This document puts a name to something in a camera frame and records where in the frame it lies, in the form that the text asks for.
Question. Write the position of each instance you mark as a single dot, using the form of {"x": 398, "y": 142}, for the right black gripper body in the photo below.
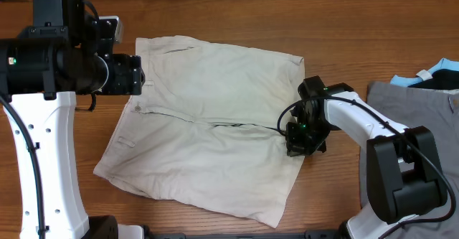
{"x": 308, "y": 138}

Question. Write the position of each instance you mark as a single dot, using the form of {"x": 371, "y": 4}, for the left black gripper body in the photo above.
{"x": 121, "y": 80}

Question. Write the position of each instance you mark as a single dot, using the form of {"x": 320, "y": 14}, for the beige shorts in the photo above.
{"x": 203, "y": 130}

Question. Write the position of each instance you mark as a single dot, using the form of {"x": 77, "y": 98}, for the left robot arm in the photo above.
{"x": 66, "y": 52}

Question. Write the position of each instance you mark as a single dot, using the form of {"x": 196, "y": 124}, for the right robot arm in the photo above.
{"x": 405, "y": 183}

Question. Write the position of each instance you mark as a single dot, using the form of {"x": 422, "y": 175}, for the grey shorts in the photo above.
{"x": 437, "y": 111}

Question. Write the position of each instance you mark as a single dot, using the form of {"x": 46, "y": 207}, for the blue and black garment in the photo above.
{"x": 442, "y": 76}

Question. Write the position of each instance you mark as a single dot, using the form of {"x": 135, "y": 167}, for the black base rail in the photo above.
{"x": 244, "y": 235}

